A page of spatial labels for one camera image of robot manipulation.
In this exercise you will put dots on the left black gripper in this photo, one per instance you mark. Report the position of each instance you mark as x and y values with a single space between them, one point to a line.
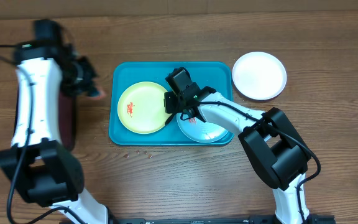
86 83

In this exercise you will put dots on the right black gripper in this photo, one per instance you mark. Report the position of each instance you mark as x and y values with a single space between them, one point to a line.
170 102

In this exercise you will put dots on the light blue plate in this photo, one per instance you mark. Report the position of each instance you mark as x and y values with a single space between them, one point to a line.
201 132

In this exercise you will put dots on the green and red sponge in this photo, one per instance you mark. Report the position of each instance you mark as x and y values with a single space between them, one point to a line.
96 93

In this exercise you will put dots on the yellow-green plate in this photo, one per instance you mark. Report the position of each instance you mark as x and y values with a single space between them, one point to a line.
141 108

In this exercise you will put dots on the white plate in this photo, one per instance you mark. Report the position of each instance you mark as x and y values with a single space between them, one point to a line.
259 76

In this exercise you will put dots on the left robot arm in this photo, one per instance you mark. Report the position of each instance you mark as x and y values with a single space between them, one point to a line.
39 163

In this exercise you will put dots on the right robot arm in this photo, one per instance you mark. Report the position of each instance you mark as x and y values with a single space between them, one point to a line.
277 153

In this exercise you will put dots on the black tray with maroon inside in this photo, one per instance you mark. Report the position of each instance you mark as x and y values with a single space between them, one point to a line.
67 120

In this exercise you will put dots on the teal plastic tray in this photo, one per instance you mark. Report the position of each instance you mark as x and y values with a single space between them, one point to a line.
214 74

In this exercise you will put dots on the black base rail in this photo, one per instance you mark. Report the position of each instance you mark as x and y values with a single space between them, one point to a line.
254 219

